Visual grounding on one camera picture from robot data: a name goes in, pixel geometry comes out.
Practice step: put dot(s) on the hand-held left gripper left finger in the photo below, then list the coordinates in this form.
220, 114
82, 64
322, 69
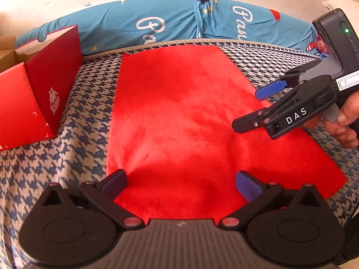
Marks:
115, 183

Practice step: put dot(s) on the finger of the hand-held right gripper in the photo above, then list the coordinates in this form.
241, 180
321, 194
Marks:
246, 122
269, 89

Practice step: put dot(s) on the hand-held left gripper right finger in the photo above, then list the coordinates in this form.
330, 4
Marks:
248, 186

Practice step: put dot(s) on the red shopping bag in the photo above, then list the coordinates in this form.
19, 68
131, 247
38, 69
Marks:
182, 117

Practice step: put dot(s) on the red cardboard shoe box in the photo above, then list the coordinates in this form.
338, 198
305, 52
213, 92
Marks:
42, 98

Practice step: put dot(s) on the person's right hand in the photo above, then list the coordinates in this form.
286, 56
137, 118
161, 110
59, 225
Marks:
346, 136

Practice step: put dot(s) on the red floral cloth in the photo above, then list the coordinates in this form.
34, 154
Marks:
322, 43

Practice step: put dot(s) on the white pillow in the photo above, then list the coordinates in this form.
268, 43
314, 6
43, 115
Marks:
329, 4

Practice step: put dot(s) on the blue printed bolster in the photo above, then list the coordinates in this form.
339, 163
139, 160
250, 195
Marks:
174, 19

